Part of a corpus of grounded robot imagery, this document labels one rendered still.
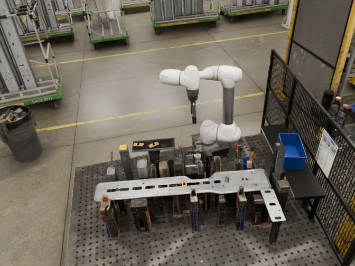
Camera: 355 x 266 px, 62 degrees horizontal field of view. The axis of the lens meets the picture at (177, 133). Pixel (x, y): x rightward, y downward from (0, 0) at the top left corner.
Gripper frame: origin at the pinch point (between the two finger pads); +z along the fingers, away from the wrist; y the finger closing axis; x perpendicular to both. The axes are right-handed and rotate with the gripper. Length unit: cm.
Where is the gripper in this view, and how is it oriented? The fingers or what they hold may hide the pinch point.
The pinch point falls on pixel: (193, 117)
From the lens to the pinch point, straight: 226.8
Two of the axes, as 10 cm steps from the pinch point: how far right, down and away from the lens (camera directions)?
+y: 0.6, 6.0, -8.0
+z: 0.6, 8.0, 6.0
